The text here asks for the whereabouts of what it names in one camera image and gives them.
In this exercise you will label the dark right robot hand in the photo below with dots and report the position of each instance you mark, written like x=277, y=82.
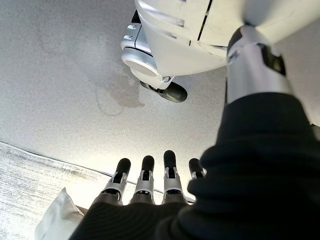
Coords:
x=250, y=162

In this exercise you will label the grey streaked white rug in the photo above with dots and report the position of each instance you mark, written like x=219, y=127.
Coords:
x=25, y=187

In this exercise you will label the white fringed cushion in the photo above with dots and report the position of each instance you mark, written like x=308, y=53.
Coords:
x=57, y=220

